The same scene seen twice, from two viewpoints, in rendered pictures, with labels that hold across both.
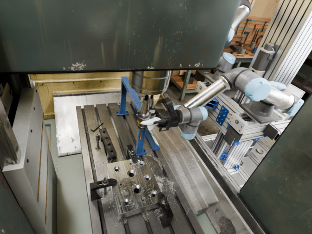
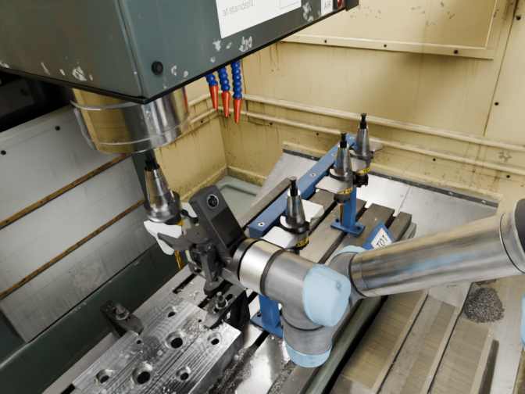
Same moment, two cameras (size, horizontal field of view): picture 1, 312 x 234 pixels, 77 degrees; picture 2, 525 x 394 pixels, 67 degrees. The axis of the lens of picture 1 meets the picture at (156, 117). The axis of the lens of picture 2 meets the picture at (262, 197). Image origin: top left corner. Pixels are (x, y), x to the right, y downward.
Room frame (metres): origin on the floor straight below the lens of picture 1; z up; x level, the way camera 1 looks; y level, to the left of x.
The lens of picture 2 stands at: (0.64, -0.54, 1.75)
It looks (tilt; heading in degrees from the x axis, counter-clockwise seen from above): 35 degrees down; 68
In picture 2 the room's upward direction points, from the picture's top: 6 degrees counter-clockwise
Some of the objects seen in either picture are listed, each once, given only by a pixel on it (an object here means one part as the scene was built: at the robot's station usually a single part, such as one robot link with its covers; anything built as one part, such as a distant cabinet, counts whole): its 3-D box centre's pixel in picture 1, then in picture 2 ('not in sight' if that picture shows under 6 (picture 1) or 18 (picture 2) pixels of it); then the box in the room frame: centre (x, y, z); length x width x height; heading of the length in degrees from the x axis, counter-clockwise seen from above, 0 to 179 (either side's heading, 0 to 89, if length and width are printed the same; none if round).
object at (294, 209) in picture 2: (151, 102); (294, 205); (0.95, 0.04, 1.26); 0.04 x 0.04 x 0.07
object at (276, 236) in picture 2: not in sight; (281, 238); (0.90, 0.02, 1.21); 0.07 x 0.05 x 0.01; 118
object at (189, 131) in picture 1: (188, 126); (312, 322); (0.85, -0.19, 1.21); 0.11 x 0.08 x 0.11; 27
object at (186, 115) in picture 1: (182, 115); (262, 265); (0.80, -0.13, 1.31); 0.08 x 0.05 x 0.08; 28
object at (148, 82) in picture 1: (150, 71); (130, 92); (0.70, 0.05, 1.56); 0.16 x 0.16 x 0.12
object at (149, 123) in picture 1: (150, 125); (164, 240); (0.68, 0.02, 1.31); 0.09 x 0.03 x 0.06; 132
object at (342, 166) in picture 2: not in sight; (343, 158); (1.14, 0.15, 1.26); 0.04 x 0.04 x 0.07
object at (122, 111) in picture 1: (123, 98); (349, 189); (1.26, 0.28, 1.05); 0.10 x 0.05 x 0.30; 118
